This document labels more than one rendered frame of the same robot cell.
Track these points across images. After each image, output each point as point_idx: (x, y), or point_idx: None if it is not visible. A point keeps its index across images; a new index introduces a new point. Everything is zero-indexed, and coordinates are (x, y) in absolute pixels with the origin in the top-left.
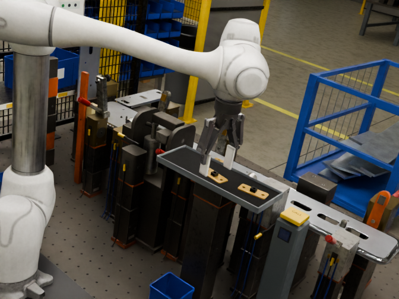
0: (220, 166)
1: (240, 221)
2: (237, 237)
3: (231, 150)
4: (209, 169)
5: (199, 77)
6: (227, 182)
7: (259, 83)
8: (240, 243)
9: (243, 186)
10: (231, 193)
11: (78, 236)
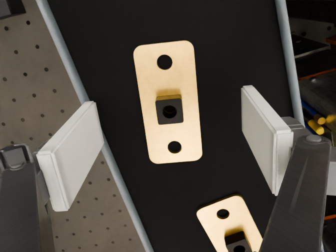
0: (262, 38)
1: (332, 4)
2: (313, 6)
3: (266, 165)
4: (179, 60)
5: None
6: (192, 163)
7: None
8: (309, 15)
9: (225, 208)
10: (143, 236)
11: None
